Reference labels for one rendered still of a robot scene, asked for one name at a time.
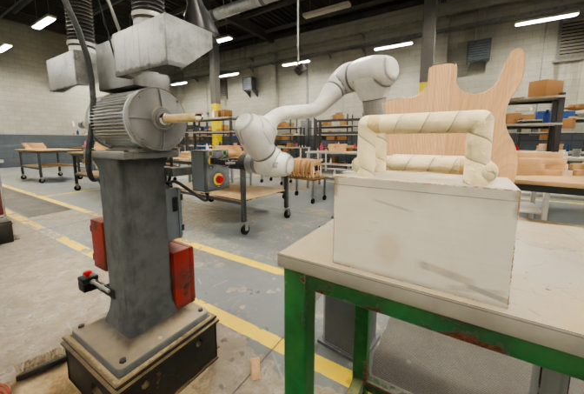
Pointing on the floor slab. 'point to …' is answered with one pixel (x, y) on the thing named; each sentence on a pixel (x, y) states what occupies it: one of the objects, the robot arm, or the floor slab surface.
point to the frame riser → (87, 380)
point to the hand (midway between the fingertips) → (216, 161)
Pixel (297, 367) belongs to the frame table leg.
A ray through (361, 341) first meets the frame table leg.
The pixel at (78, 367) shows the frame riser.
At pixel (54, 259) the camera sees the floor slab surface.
